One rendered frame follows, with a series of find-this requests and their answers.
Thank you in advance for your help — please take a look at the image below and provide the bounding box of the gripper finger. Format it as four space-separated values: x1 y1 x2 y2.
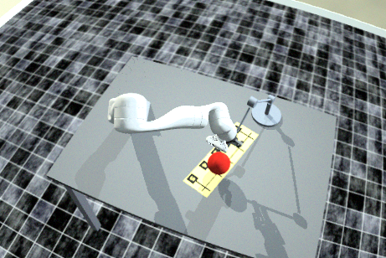
231 139 244 147

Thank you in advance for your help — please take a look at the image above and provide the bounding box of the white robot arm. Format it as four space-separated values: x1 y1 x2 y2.
107 94 236 152

